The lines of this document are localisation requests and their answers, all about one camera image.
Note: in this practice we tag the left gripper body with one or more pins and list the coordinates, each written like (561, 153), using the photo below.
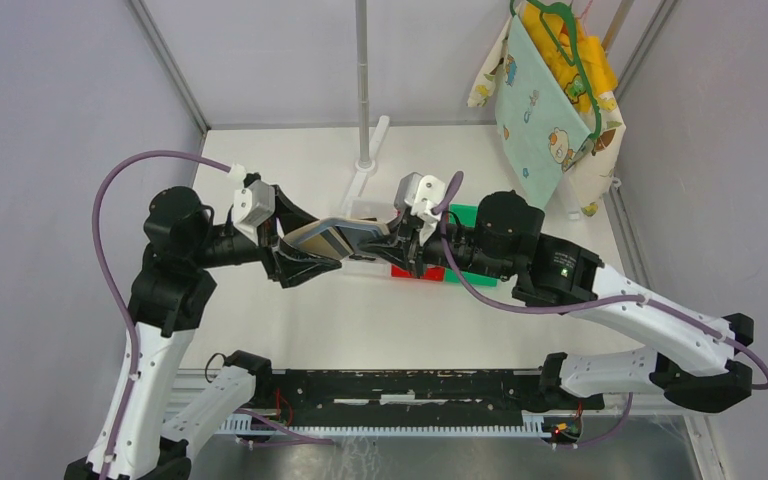
(268, 236)

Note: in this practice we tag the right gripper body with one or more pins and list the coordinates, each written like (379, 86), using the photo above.
(409, 235)

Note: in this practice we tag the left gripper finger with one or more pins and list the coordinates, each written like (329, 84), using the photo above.
(287, 216)
(293, 267)

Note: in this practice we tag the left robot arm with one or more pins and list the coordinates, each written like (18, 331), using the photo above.
(165, 308)

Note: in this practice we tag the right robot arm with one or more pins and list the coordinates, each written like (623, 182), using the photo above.
(687, 357)

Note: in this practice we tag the green plastic bin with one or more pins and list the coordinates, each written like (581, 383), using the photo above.
(467, 215)

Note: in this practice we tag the grey stand pole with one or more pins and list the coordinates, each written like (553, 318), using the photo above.
(361, 27)

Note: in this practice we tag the white stand base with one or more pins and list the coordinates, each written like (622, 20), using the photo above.
(366, 165)

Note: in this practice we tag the mint cartoon cloth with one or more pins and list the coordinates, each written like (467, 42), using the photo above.
(542, 134)

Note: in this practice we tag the cream patterned cloth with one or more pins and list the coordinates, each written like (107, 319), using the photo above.
(579, 64)

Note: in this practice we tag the green clothes hanger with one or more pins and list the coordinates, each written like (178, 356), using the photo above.
(573, 60)

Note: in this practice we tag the yellow cloth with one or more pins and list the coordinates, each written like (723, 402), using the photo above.
(579, 60)

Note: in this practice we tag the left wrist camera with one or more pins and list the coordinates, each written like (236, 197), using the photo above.
(252, 206)

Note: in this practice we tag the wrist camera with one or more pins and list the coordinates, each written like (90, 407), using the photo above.
(252, 206)
(424, 197)

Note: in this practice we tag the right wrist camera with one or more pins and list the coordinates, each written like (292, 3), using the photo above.
(424, 197)

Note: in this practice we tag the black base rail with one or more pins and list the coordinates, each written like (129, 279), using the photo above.
(403, 398)

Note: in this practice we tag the white cable duct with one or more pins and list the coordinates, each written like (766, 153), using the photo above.
(246, 425)

